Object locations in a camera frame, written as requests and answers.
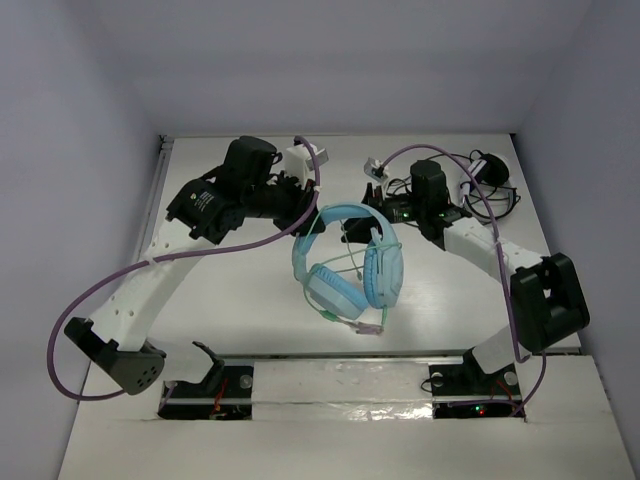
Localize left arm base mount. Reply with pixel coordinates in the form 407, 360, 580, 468
157, 341, 254, 421

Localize white front cover panel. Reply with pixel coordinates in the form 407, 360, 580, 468
251, 359, 433, 422

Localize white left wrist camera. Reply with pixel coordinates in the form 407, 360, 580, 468
283, 144, 318, 186

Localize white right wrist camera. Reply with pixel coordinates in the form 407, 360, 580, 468
363, 157, 390, 184

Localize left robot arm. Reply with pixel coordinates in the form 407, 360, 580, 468
56, 135, 328, 395

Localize light blue headphones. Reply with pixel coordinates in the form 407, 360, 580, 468
291, 202, 404, 334

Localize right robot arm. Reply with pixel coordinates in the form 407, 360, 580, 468
362, 159, 590, 393

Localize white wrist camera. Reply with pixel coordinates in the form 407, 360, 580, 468
283, 144, 318, 186
363, 157, 390, 184

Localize white black headphones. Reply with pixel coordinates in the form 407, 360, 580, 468
458, 150, 521, 224

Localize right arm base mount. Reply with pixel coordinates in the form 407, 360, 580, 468
420, 352, 523, 419

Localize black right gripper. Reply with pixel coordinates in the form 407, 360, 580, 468
342, 183, 425, 246

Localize aluminium side rail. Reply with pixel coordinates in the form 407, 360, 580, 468
132, 135, 174, 262

